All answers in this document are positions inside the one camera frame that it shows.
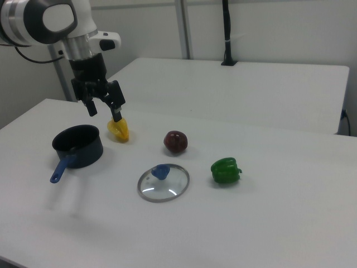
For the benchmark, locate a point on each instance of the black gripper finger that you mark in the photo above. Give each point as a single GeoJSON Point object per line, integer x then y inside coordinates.
{"type": "Point", "coordinates": [89, 107]}
{"type": "Point", "coordinates": [115, 96]}

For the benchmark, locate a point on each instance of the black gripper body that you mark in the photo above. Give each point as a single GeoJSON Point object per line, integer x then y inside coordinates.
{"type": "Point", "coordinates": [87, 68]}

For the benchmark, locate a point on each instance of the glass lid with blue knob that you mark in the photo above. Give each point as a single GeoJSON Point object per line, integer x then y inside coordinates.
{"type": "Point", "coordinates": [167, 185]}

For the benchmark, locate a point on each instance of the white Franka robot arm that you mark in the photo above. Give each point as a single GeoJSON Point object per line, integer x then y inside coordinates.
{"type": "Point", "coordinates": [30, 19]}

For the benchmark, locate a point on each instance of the yellow plastic starfruit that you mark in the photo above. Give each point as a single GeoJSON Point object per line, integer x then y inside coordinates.
{"type": "Point", "coordinates": [120, 130]}

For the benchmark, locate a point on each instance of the red plastic apple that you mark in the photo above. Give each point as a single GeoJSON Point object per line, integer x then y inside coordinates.
{"type": "Point", "coordinates": [175, 141]}

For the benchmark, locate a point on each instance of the green plastic bell pepper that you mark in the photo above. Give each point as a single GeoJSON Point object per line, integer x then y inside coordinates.
{"type": "Point", "coordinates": [224, 171]}

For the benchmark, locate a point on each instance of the grey aluminium frame post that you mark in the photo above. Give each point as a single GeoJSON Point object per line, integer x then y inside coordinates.
{"type": "Point", "coordinates": [62, 83]}

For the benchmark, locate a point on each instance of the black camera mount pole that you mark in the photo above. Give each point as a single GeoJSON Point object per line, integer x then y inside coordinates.
{"type": "Point", "coordinates": [229, 33]}

